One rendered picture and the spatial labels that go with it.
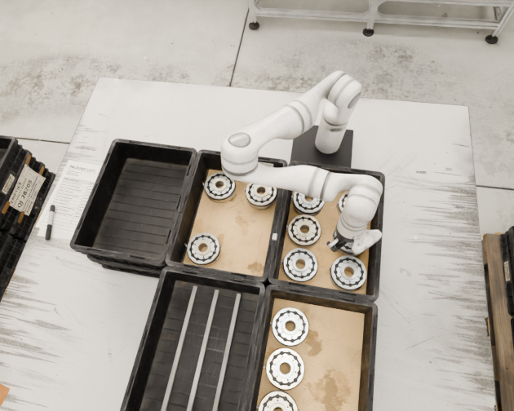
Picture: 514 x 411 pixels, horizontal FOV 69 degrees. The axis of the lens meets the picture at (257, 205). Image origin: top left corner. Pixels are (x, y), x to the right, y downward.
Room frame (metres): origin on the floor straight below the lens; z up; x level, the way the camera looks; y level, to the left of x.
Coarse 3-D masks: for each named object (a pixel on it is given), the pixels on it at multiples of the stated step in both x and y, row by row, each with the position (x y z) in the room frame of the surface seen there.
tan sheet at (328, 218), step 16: (336, 208) 0.48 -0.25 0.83; (288, 224) 0.45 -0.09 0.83; (320, 224) 0.43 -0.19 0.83; (368, 224) 0.41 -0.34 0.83; (288, 240) 0.40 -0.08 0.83; (320, 240) 0.38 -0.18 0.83; (320, 256) 0.33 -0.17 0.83; (336, 256) 0.32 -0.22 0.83; (368, 256) 0.31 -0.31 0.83; (320, 272) 0.28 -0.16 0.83; (336, 288) 0.23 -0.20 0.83
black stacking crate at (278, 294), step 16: (272, 304) 0.21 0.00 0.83; (320, 304) 0.18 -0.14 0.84; (336, 304) 0.17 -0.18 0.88; (352, 304) 0.16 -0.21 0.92; (368, 320) 0.12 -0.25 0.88; (368, 336) 0.08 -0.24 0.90; (368, 352) 0.04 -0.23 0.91; (368, 368) 0.00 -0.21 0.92; (256, 384) 0.00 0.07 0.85; (256, 400) -0.04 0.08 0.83
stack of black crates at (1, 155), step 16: (0, 144) 1.19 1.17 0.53; (16, 144) 1.14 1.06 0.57; (0, 160) 1.13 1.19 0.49; (16, 160) 1.09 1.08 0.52; (32, 160) 1.15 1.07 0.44; (0, 176) 0.98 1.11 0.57; (16, 176) 1.03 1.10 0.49; (48, 176) 1.14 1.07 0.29; (0, 192) 0.93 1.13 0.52; (0, 208) 0.87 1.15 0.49; (32, 208) 0.95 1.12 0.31; (0, 224) 0.81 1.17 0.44; (16, 224) 0.84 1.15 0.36; (32, 224) 0.88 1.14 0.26; (16, 240) 0.80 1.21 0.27
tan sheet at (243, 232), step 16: (208, 176) 0.67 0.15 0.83; (240, 192) 0.59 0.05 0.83; (208, 208) 0.55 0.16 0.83; (224, 208) 0.54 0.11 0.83; (240, 208) 0.53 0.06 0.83; (272, 208) 0.51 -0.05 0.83; (208, 224) 0.49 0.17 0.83; (224, 224) 0.48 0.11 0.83; (240, 224) 0.47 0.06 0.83; (256, 224) 0.46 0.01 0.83; (224, 240) 0.43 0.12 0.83; (240, 240) 0.42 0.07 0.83; (256, 240) 0.41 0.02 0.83; (224, 256) 0.37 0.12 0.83; (240, 256) 0.37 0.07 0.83; (256, 256) 0.36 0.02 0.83; (240, 272) 0.31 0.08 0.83; (256, 272) 0.31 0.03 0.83
